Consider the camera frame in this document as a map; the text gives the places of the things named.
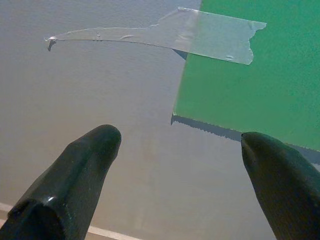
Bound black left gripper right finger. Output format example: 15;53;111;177
240;131;320;240

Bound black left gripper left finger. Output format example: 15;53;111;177
0;124;123;240

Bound white baseboard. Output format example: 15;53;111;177
0;202;142;240

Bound long clear tape strip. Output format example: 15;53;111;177
44;6;268;66

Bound green wall board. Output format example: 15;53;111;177
172;0;320;152

